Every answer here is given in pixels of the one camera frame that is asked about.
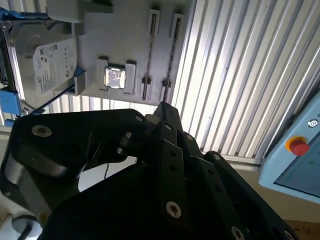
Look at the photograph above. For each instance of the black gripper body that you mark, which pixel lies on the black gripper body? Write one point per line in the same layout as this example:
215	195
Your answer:
112	212

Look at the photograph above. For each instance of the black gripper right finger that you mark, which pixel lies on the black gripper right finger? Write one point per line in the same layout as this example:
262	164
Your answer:
212	180

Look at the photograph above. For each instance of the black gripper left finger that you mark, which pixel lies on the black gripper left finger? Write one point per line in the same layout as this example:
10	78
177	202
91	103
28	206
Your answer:
75	135

